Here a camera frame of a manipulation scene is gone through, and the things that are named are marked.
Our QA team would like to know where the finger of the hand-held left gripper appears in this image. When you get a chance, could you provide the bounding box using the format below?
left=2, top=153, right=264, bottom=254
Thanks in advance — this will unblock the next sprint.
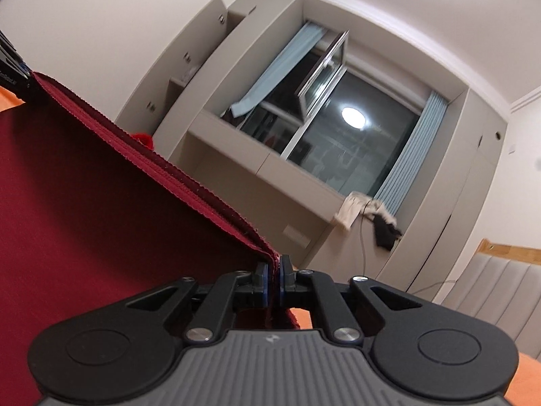
left=0, top=29, right=34, bottom=103

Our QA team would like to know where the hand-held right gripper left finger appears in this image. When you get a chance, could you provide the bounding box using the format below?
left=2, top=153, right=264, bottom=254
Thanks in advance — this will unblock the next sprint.
left=127, top=261, right=270, bottom=343

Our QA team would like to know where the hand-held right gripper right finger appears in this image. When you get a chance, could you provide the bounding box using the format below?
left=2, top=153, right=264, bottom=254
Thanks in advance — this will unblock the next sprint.
left=279, top=254, right=428, bottom=343

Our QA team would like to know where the dark red long-sleeve shirt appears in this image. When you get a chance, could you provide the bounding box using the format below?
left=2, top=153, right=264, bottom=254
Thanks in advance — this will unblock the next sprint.
left=0, top=72, right=301, bottom=406

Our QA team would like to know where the white garment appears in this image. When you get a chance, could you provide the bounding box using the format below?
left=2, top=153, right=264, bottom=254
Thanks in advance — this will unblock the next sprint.
left=332, top=192, right=387, bottom=231

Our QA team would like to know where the black garment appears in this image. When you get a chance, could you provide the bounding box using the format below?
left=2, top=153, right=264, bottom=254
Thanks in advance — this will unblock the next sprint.
left=372, top=213, right=402, bottom=251

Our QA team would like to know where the red knit hat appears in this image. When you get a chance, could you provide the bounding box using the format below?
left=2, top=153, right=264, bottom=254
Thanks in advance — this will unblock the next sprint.
left=129, top=132, right=155, bottom=150

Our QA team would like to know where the large glass window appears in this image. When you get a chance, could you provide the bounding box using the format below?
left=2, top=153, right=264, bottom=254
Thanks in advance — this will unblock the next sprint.
left=220, top=21, right=432, bottom=204

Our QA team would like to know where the light blue curtain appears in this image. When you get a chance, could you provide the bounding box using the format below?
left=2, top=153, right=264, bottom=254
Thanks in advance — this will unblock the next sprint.
left=374, top=93, right=449, bottom=216
left=229, top=23, right=324, bottom=118

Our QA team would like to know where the grey closed wardrobe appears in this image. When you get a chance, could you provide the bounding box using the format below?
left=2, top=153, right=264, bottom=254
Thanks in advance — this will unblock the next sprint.
left=376, top=89, right=508, bottom=305

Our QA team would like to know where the open window sash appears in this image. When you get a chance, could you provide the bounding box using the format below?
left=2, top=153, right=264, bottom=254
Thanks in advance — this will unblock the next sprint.
left=296, top=29, right=351, bottom=120

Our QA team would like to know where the grey padded wooden headboard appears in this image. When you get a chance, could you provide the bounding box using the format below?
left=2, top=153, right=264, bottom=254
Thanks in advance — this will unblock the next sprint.
left=440, top=239, right=541, bottom=349

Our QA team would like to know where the grey wardrobe with shelves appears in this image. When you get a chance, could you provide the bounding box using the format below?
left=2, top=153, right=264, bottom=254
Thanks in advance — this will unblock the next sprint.
left=152, top=0, right=306, bottom=170

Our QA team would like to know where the orange duvet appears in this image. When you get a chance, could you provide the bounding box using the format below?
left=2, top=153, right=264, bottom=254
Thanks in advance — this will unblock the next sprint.
left=0, top=87, right=541, bottom=406

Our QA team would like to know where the white wall socket plate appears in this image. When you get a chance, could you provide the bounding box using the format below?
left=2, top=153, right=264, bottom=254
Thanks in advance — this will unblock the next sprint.
left=282, top=225, right=312, bottom=246

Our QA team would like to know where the black cable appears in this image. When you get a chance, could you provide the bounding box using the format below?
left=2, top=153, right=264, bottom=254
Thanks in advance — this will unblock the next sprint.
left=358, top=198, right=461, bottom=295

